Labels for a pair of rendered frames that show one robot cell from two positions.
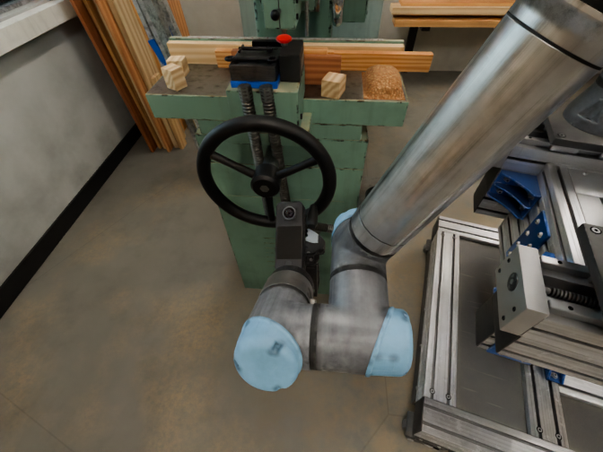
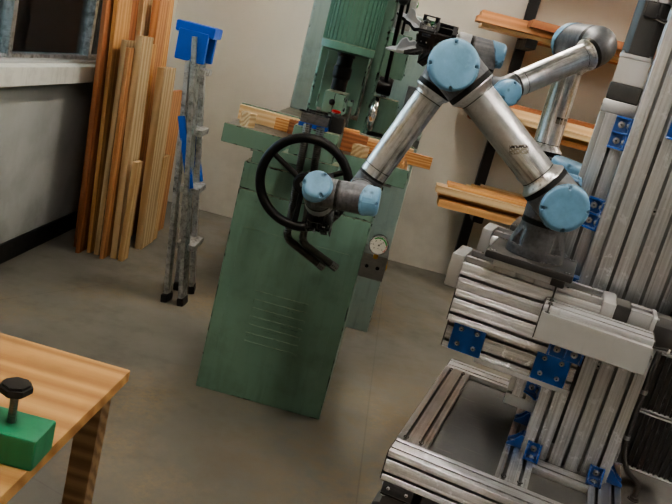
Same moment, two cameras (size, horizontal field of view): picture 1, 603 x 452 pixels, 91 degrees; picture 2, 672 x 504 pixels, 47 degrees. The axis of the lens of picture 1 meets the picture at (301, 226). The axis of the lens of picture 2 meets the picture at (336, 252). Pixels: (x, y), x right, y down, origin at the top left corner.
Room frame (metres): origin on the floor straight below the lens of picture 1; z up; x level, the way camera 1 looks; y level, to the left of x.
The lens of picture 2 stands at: (-1.75, 0.09, 1.21)
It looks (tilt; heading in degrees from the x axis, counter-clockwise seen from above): 15 degrees down; 356
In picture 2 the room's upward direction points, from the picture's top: 14 degrees clockwise
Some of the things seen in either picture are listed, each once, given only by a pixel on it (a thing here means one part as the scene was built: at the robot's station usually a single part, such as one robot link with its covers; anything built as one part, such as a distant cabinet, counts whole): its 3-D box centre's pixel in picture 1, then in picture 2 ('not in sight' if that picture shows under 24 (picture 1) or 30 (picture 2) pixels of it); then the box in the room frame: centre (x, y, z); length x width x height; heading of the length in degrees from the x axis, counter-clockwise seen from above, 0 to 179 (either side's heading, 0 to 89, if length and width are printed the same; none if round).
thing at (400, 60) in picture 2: not in sight; (396, 56); (1.01, -0.15, 1.22); 0.09 x 0.08 x 0.15; 173
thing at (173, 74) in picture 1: (174, 77); (248, 119); (0.72, 0.29, 0.92); 0.04 x 0.03 x 0.05; 55
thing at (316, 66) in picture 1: (292, 69); (333, 137); (0.72, 0.01, 0.93); 0.22 x 0.01 x 0.06; 83
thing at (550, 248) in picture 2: not in sight; (539, 237); (0.19, -0.56, 0.87); 0.15 x 0.15 x 0.10
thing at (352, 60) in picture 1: (320, 59); (352, 143); (0.80, -0.06, 0.92); 0.54 x 0.02 x 0.04; 83
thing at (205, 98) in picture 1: (276, 99); (316, 153); (0.71, 0.05, 0.87); 0.61 x 0.30 x 0.06; 83
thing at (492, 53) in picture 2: not in sight; (486, 53); (0.64, -0.37, 1.30); 0.11 x 0.08 x 0.09; 82
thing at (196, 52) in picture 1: (283, 54); (325, 133); (0.84, 0.04, 0.92); 0.60 x 0.02 x 0.05; 83
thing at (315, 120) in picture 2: (268, 61); (323, 120); (0.62, 0.06, 0.99); 0.13 x 0.11 x 0.06; 83
